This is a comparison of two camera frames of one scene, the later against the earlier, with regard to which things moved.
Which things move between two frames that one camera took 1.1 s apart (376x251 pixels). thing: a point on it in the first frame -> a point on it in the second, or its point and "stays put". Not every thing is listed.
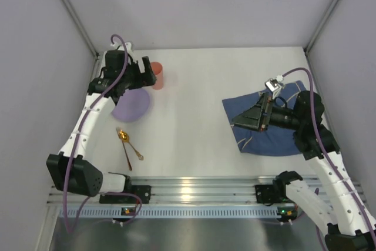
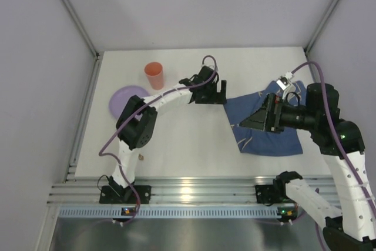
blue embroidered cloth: x=272 y=141 stays put
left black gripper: x=141 y=74 -> x=210 y=98
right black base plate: x=264 y=194 stays put
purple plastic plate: x=133 y=106 stays put
